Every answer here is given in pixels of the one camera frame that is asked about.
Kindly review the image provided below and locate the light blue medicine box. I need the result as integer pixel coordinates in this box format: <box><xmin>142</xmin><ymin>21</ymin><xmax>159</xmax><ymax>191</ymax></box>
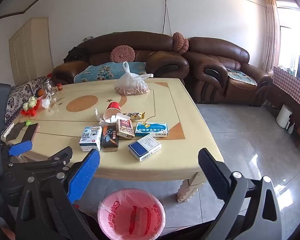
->
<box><xmin>134</xmin><ymin>122</ymin><xmax>169</xmax><ymax>137</ymax></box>

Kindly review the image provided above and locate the blue patterned armchair cover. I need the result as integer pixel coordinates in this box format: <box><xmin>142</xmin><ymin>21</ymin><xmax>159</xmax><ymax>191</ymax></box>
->
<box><xmin>225</xmin><ymin>68</ymin><xmax>259</xmax><ymax>87</ymax></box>

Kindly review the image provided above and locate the clear bag of peanuts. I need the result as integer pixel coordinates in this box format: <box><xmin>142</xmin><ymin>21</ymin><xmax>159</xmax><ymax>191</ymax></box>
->
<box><xmin>114</xmin><ymin>61</ymin><xmax>154</xmax><ymax>96</ymax></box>

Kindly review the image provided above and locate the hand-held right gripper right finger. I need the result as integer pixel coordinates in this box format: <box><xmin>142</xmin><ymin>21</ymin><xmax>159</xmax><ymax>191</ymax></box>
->
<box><xmin>198</xmin><ymin>148</ymin><xmax>286</xmax><ymax>240</ymax></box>

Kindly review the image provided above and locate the open white carton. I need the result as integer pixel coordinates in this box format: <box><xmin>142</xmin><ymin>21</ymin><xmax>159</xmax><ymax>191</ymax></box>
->
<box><xmin>106</xmin><ymin>113</ymin><xmax>132</xmax><ymax>124</ymax></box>

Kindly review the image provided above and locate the maroon gold card box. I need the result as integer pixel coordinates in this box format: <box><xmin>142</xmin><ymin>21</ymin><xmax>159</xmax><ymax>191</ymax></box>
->
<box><xmin>116</xmin><ymin>119</ymin><xmax>135</xmax><ymax>140</ymax></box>

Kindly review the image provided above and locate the bin with pink bag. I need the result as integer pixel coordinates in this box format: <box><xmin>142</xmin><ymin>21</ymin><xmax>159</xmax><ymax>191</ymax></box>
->
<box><xmin>97</xmin><ymin>188</ymin><xmax>166</xmax><ymax>240</ymax></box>

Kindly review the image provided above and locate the brown leather armchair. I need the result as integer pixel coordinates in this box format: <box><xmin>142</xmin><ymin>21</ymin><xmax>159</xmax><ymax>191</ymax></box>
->
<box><xmin>182</xmin><ymin>37</ymin><xmax>272</xmax><ymax>107</ymax></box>

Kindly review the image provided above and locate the white remote control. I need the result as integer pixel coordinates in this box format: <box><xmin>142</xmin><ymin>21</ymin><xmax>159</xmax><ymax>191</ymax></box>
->
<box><xmin>1</xmin><ymin>123</ymin><xmax>15</xmax><ymax>138</ymax></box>

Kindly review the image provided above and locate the black wall cable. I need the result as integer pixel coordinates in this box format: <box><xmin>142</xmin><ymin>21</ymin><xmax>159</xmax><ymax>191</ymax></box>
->
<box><xmin>150</xmin><ymin>0</ymin><xmax>178</xmax><ymax>34</ymax></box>

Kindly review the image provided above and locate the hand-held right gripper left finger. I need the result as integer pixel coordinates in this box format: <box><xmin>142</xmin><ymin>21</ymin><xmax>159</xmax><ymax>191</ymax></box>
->
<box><xmin>15</xmin><ymin>149</ymin><xmax>101</xmax><ymax>240</ymax></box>

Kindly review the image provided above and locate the white plastic wrapper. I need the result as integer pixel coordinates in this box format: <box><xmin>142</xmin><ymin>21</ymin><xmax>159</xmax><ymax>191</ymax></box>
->
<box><xmin>41</xmin><ymin>92</ymin><xmax>53</xmax><ymax>108</ymax></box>

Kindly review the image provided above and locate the beige wooden coffee table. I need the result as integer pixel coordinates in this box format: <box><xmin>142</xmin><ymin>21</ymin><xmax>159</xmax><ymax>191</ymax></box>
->
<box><xmin>0</xmin><ymin>78</ymin><xmax>225</xmax><ymax>203</ymax></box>

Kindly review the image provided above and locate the dark blue white box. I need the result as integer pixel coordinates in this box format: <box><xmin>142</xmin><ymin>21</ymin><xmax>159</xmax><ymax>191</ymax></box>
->
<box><xmin>127</xmin><ymin>134</ymin><xmax>162</xmax><ymax>162</ymax></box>

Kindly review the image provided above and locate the white box with blue print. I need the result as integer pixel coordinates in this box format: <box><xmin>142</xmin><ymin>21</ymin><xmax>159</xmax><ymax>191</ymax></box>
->
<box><xmin>79</xmin><ymin>126</ymin><xmax>103</xmax><ymax>152</ymax></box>

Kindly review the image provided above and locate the cream door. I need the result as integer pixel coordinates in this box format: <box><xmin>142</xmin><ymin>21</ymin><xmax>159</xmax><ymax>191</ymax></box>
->
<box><xmin>9</xmin><ymin>17</ymin><xmax>53</xmax><ymax>85</ymax></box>

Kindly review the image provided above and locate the checkered tablecloth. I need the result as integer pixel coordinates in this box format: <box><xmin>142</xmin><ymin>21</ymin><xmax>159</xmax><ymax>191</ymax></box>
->
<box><xmin>272</xmin><ymin>66</ymin><xmax>300</xmax><ymax>114</ymax></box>

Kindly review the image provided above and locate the dark floral cloth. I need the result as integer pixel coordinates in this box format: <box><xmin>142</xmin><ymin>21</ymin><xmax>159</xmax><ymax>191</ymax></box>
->
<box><xmin>4</xmin><ymin>77</ymin><xmax>50</xmax><ymax>128</ymax></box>

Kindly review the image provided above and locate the yellow cartoon snack packet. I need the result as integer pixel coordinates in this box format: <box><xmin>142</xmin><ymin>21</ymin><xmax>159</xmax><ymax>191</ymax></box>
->
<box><xmin>122</xmin><ymin>112</ymin><xmax>146</xmax><ymax>121</ymax></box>

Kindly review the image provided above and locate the blue floral seat cover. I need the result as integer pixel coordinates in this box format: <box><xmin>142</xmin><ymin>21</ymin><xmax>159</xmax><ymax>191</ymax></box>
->
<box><xmin>74</xmin><ymin>61</ymin><xmax>148</xmax><ymax>83</ymax></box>

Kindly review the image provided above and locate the black wallet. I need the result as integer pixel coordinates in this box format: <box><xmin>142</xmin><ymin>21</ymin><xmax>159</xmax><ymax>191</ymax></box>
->
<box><xmin>6</xmin><ymin>121</ymin><xmax>27</xmax><ymax>140</ymax></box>

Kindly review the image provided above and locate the red paper cup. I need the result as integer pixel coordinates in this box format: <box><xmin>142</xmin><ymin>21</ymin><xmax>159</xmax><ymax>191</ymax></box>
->
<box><xmin>103</xmin><ymin>101</ymin><xmax>122</xmax><ymax>123</ymax></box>

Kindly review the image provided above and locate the beige curtain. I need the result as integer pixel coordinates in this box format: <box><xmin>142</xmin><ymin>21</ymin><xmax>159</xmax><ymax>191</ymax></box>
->
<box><xmin>263</xmin><ymin>0</ymin><xmax>281</xmax><ymax>74</ymax></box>

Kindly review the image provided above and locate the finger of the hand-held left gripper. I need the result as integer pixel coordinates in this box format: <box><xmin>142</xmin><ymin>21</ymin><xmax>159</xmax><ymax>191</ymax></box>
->
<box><xmin>1</xmin><ymin>140</ymin><xmax>33</xmax><ymax>165</ymax></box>
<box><xmin>1</xmin><ymin>146</ymin><xmax>73</xmax><ymax>200</ymax></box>

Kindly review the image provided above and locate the brown leather sofa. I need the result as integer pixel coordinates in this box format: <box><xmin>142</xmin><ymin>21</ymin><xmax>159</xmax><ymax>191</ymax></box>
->
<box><xmin>51</xmin><ymin>32</ymin><xmax>190</xmax><ymax>85</ymax></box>

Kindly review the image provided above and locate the black smartphone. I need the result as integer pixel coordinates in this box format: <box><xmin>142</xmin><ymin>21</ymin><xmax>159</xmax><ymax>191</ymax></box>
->
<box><xmin>21</xmin><ymin>123</ymin><xmax>40</xmax><ymax>143</ymax></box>

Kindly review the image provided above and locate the crumpled white tissue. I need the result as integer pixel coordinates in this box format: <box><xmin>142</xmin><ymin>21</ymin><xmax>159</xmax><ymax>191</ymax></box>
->
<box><xmin>94</xmin><ymin>108</ymin><xmax>108</xmax><ymax>127</ymax></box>

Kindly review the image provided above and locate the white round appliance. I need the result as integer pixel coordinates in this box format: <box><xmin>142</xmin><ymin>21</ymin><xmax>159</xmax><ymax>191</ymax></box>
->
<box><xmin>276</xmin><ymin>104</ymin><xmax>292</xmax><ymax>128</ymax></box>

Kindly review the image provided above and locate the round pink knit cushion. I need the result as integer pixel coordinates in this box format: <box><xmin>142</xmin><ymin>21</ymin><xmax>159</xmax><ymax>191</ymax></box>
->
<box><xmin>172</xmin><ymin>32</ymin><xmax>190</xmax><ymax>55</ymax></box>
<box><xmin>110</xmin><ymin>45</ymin><xmax>136</xmax><ymax>63</ymax></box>

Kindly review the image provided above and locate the black small box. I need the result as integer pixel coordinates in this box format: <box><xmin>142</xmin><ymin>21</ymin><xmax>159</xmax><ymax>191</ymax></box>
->
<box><xmin>101</xmin><ymin>125</ymin><xmax>120</xmax><ymax>152</ymax></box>

